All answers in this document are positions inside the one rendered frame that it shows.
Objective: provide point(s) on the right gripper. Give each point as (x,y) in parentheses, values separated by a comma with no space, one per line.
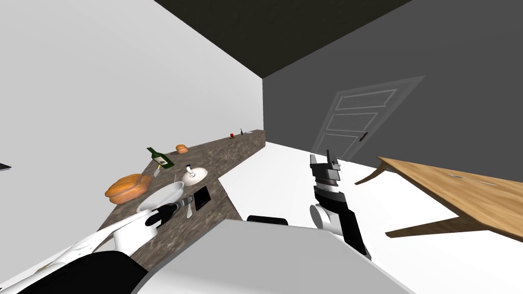
(326,173)

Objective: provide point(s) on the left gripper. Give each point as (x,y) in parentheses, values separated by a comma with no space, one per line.
(202,198)

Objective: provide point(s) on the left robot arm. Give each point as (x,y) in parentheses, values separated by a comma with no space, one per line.
(90,249)

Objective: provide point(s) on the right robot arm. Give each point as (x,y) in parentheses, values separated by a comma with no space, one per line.
(341,216)

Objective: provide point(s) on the white round dish with knob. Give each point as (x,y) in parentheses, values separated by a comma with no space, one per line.
(195,175)

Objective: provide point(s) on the white bowl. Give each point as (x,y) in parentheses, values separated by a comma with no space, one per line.
(162,195)

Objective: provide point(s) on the silver knife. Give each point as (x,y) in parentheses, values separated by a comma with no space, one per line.
(157,171)

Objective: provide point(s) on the small orange bread roll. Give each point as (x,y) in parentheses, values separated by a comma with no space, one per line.
(182,149)

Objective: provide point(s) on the green wine bottle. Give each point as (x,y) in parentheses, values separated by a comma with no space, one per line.
(161,159)

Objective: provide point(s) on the grey panel door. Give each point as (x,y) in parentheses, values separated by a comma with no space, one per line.
(355,107)

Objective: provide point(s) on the large orange bread loaf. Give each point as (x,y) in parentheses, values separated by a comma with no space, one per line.
(124,188)

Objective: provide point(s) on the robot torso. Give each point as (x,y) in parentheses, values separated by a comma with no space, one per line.
(261,261)

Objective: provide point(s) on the wooden table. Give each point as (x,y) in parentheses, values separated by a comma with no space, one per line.
(453,192)

